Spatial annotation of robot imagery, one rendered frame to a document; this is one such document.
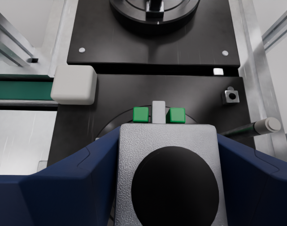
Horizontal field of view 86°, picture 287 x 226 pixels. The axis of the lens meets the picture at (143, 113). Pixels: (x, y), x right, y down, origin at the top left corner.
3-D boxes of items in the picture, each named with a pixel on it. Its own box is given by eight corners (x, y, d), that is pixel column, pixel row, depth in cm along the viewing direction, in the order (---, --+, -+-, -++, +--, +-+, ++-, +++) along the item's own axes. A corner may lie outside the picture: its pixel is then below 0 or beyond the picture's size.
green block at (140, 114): (146, 132, 16) (148, 121, 11) (135, 132, 16) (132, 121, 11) (146, 121, 17) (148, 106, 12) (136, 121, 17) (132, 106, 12)
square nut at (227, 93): (235, 105, 19) (240, 102, 18) (222, 105, 19) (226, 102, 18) (233, 93, 20) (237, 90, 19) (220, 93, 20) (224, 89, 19)
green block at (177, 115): (173, 133, 16) (186, 122, 11) (162, 132, 16) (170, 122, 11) (172, 122, 17) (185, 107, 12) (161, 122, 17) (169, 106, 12)
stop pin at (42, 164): (63, 171, 21) (46, 173, 17) (55, 170, 21) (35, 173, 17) (65, 160, 21) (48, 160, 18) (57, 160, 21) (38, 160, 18)
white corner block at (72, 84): (98, 110, 21) (88, 98, 17) (65, 109, 21) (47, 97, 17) (101, 79, 22) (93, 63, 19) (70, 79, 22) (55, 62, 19)
